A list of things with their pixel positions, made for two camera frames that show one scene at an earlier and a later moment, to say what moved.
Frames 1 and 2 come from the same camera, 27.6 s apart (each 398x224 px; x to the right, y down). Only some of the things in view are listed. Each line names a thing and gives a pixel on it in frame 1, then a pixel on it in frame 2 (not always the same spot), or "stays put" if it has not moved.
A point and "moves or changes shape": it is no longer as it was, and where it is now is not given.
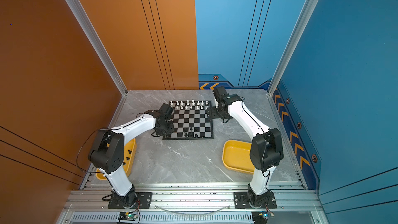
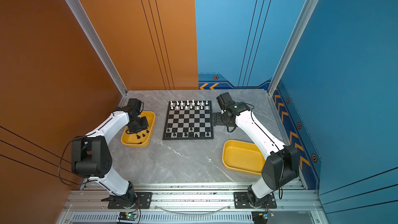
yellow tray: (129, 153) moves or changes shape
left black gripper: (171, 130) → (145, 126)
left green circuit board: (127, 216) stays put
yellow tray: (236, 156) stays put
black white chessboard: (190, 120) stays put
